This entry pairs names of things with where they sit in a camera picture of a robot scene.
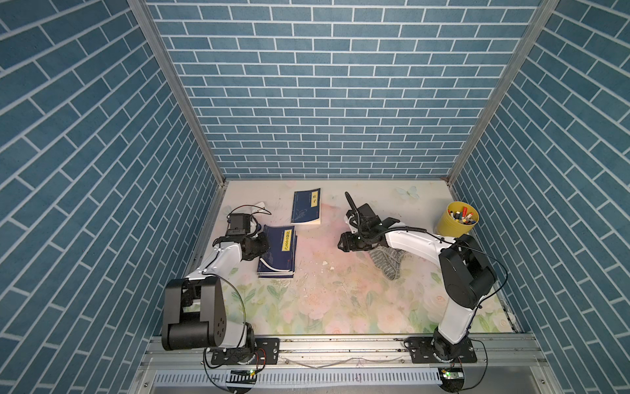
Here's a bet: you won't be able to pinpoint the blue book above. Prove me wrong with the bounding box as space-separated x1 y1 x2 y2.
290 188 321 225
257 225 298 279

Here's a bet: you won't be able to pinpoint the grey striped cloth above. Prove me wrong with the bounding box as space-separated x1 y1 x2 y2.
368 246 407 281

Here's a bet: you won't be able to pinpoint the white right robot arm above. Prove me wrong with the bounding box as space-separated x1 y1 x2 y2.
338 192 497 362

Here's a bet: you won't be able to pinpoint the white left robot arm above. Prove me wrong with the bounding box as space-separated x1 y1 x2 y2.
161 233 269 367

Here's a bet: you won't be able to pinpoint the yellow pen cup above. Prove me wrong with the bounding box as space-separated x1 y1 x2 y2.
436 201 480 238

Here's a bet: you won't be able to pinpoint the pens in cup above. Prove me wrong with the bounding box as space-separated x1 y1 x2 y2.
447 207 477 226

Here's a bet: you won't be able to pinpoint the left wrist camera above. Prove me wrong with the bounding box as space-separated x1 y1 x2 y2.
226 213 252 236

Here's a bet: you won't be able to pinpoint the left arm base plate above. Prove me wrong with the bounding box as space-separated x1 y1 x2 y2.
207 336 281 368

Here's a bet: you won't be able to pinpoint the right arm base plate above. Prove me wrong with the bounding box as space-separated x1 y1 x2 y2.
403 336 477 364

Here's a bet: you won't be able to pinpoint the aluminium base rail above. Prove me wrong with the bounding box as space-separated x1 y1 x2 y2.
138 333 549 376

